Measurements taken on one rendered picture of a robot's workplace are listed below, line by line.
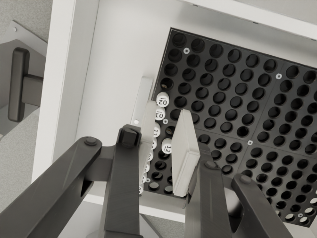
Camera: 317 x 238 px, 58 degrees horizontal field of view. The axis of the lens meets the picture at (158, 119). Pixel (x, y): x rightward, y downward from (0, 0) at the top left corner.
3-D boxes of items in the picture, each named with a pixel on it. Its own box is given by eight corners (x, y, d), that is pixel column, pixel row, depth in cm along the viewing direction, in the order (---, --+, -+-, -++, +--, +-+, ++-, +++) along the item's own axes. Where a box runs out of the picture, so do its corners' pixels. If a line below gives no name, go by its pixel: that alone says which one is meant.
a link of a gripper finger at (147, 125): (139, 187, 16) (127, 184, 16) (147, 135, 23) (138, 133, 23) (153, 142, 15) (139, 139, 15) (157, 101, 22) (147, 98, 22)
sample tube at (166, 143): (160, 133, 34) (160, 152, 29) (162, 124, 33) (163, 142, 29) (170, 136, 34) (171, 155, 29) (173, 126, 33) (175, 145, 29)
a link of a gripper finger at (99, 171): (127, 192, 15) (69, 178, 14) (136, 146, 19) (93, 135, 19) (133, 167, 14) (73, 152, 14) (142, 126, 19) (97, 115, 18)
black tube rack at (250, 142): (133, 158, 38) (128, 187, 32) (169, 24, 32) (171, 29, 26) (287, 194, 40) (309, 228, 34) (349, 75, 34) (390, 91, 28)
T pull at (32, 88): (12, 117, 29) (5, 122, 28) (18, 45, 27) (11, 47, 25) (47, 125, 30) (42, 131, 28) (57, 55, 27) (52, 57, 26)
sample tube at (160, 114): (154, 94, 32) (153, 107, 27) (165, 95, 32) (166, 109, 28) (153, 104, 32) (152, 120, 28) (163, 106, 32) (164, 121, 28)
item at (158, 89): (129, 183, 33) (129, 187, 32) (171, 29, 26) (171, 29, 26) (145, 187, 33) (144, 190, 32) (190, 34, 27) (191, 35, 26)
